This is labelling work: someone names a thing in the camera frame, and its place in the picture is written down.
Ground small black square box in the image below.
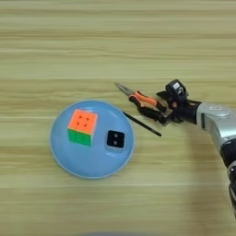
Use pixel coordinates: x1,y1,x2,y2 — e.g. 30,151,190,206
105,129,126,151

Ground blue round plate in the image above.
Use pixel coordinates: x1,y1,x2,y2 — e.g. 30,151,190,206
49,100,136,180

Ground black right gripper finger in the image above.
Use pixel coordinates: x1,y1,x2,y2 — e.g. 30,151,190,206
142,106,173,126
156,89,173,108

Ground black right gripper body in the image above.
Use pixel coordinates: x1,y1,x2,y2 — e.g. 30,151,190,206
168,98,203,125

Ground thin black pen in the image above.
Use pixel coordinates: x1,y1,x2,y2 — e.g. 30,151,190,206
122,111,163,138

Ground orange black needle-nose pliers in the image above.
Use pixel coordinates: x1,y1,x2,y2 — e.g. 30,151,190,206
114,81,169,118

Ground orange green puzzle cube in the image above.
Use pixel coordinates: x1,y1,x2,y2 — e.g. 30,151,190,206
66,108,99,148

